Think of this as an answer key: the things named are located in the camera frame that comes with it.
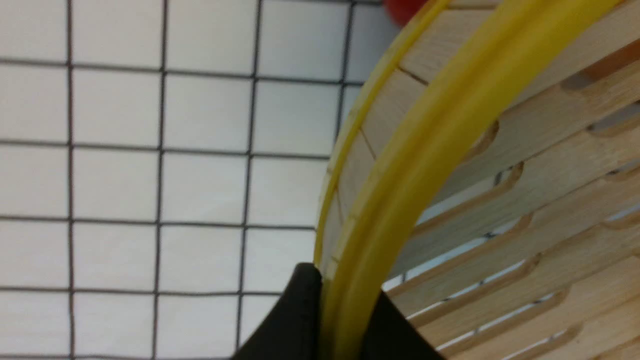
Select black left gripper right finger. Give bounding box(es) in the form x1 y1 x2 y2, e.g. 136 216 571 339
359 291 445 360

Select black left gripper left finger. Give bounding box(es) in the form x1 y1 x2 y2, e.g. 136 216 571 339
231 262 322 360

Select yellow rimmed bamboo steamer basket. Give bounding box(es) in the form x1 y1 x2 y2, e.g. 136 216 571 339
314 0 639 360

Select checkered white tablecloth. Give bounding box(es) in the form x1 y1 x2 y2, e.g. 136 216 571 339
1 0 399 360

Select red bell pepper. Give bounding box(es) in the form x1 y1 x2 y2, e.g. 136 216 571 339
382 0 428 27

